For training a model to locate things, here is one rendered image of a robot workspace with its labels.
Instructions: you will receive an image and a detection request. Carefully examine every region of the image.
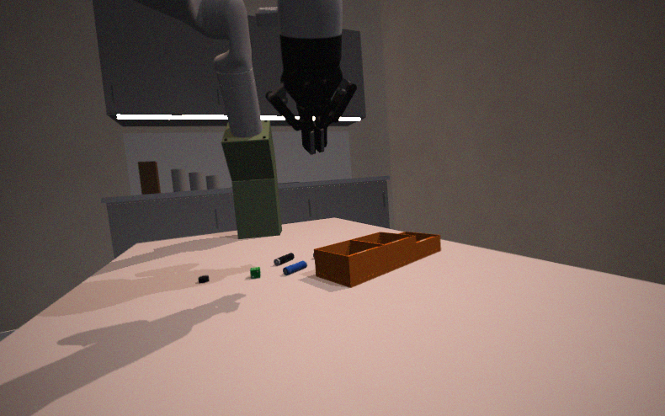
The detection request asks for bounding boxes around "black battery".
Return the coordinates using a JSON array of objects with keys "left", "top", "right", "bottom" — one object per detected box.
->
[{"left": 274, "top": 253, "right": 295, "bottom": 266}]

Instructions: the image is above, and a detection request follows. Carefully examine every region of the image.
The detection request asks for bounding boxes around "orange rack of three bins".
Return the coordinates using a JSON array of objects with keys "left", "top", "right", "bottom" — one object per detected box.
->
[{"left": 314, "top": 232, "right": 441, "bottom": 288}]

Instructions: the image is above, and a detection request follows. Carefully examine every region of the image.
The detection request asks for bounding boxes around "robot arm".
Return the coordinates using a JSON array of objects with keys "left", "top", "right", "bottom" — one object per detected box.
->
[{"left": 134, "top": 0, "right": 343, "bottom": 138}]

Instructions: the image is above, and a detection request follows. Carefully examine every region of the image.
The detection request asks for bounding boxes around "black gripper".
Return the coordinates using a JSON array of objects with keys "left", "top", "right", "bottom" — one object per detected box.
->
[{"left": 265, "top": 35, "right": 357, "bottom": 155}]

